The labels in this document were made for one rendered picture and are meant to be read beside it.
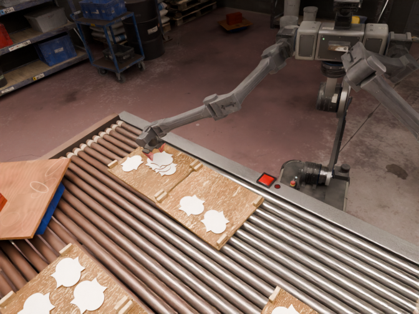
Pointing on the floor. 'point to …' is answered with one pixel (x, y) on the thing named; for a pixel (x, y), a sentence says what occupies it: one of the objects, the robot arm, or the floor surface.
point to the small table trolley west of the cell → (103, 65)
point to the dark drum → (144, 28)
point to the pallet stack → (184, 8)
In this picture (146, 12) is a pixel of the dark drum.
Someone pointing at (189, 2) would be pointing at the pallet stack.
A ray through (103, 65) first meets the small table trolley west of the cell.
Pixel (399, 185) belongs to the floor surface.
